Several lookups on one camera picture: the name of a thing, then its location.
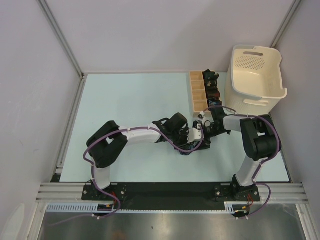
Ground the cream plastic laundry basket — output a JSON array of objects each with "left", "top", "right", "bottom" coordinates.
[{"left": 224, "top": 45, "right": 287, "bottom": 116}]

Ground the purple cable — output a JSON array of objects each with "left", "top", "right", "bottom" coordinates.
[
  {"left": 198, "top": 104, "right": 281, "bottom": 221},
  {"left": 47, "top": 123, "right": 206, "bottom": 226}
]

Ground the rolled blue patterned tie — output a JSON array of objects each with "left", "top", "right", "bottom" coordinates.
[{"left": 207, "top": 99, "right": 223, "bottom": 107}]

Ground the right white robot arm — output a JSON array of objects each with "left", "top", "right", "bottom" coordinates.
[{"left": 197, "top": 106, "right": 282, "bottom": 201}]

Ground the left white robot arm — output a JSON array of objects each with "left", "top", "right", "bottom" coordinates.
[{"left": 83, "top": 112, "right": 204, "bottom": 200}]

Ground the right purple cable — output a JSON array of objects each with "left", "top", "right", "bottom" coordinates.
[{"left": 198, "top": 104, "right": 281, "bottom": 221}]

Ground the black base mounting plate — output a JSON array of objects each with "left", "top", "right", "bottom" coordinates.
[{"left": 81, "top": 182, "right": 261, "bottom": 211}]

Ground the wooden divided organizer box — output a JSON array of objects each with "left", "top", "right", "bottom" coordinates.
[{"left": 189, "top": 71, "right": 208, "bottom": 118}]

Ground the aluminium frame rail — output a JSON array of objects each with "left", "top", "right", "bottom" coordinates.
[{"left": 35, "top": 182, "right": 309, "bottom": 204}]

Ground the navy floral patterned tie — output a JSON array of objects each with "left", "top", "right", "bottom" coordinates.
[{"left": 183, "top": 141, "right": 203, "bottom": 155}]

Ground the rolled dark tie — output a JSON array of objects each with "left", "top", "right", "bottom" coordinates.
[
  {"left": 202, "top": 69, "right": 220, "bottom": 80},
  {"left": 204, "top": 79, "right": 218, "bottom": 91}
]

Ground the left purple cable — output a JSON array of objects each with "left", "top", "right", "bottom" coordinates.
[{"left": 47, "top": 123, "right": 206, "bottom": 226}]

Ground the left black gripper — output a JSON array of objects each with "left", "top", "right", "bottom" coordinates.
[{"left": 170, "top": 128, "right": 194, "bottom": 151}]

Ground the rolled red patterned tie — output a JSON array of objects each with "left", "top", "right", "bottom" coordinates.
[{"left": 205, "top": 89, "right": 221, "bottom": 101}]

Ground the rolled dark tie top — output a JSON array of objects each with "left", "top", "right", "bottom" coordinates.
[{"left": 202, "top": 69, "right": 220, "bottom": 80}]

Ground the grey slotted cable duct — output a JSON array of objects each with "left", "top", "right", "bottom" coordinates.
[{"left": 46, "top": 203, "right": 114, "bottom": 213}]

